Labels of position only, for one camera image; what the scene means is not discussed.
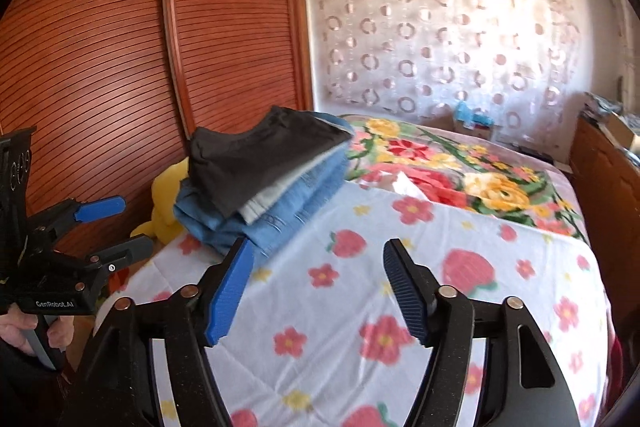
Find long wooden cabinet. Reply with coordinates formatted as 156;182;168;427
570;117;639;324

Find cardboard box on cabinet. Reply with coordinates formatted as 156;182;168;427
605;113;640;155

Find folded grey-green pants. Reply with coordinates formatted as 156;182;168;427
238;142;349;225

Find white strawberry print quilt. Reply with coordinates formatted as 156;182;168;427
94;178;616;427

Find blue tissue box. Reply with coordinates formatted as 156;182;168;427
452;102;495;141

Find wooden louvred wardrobe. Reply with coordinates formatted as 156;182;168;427
1;0;311;257

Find sheer circle pattern curtain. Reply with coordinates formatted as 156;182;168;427
307;0;582;155

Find colourful floral blanket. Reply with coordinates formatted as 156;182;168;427
344;115;588;242

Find person's left hand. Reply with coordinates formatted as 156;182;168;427
0;303;76;356

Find folded blue jeans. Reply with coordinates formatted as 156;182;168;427
174;112;354;260

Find yellow plush toy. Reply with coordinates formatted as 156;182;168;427
130;158;189;245

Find black pants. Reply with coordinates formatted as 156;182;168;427
189;106;352;218

